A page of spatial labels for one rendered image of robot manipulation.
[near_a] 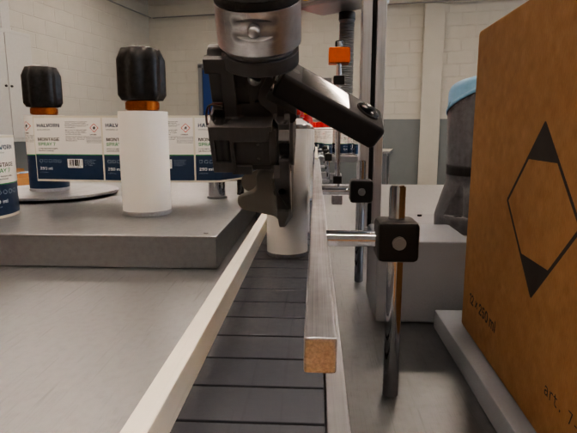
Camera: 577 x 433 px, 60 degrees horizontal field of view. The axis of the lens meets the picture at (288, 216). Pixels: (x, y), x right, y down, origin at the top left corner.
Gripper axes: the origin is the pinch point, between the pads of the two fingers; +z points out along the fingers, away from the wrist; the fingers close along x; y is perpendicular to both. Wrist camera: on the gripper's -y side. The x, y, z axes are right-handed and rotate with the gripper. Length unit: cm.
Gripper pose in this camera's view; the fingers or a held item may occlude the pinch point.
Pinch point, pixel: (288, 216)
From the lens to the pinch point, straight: 58.7
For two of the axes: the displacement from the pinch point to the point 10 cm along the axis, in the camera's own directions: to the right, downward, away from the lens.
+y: -10.0, -0.1, 0.5
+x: -0.5, 6.4, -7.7
